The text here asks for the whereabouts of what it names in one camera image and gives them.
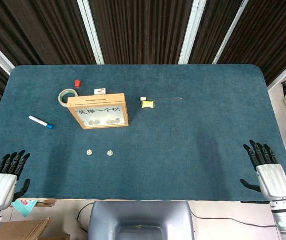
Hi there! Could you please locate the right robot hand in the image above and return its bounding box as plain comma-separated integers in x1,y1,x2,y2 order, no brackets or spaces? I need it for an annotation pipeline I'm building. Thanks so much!
239,139,286,202

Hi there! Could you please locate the glass test tube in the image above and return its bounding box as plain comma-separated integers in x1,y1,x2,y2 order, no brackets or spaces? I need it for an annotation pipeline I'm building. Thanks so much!
139,96,183,102

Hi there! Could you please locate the white marker blue cap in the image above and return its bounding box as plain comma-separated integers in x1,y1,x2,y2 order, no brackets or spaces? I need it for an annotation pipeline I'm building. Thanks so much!
28,115,55,131

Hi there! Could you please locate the thin black floor cable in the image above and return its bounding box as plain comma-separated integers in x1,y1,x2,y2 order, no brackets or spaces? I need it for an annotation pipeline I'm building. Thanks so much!
190,209,277,228

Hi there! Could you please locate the clear tape roll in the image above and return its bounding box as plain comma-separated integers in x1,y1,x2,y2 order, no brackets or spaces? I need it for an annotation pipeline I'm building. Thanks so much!
58,88,79,108

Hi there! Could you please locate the teal patterned paper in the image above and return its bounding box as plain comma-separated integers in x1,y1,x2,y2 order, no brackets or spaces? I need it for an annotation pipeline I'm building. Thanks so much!
10,199,40,218

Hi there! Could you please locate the wooden coin box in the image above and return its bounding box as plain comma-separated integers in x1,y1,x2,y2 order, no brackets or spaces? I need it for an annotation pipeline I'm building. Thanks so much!
67,93,129,130

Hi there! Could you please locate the grey robot torso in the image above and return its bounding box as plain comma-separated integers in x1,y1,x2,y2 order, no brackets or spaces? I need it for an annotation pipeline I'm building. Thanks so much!
87,200,195,240

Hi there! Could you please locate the blue table cloth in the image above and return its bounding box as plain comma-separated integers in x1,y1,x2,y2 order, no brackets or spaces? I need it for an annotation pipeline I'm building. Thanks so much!
0,64,286,202

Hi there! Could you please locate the brown cardboard box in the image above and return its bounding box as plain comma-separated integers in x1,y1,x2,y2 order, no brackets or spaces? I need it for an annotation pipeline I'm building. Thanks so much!
0,216,71,240

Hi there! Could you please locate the brown cardboard tray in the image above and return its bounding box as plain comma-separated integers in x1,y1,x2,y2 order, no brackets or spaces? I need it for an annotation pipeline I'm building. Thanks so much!
15,199,56,208

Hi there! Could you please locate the black cable near torso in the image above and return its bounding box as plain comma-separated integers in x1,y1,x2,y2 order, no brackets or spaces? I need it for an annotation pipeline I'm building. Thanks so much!
75,202,95,232

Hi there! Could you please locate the black table edge bracket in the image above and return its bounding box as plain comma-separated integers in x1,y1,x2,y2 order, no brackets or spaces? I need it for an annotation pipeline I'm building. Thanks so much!
240,199,270,205

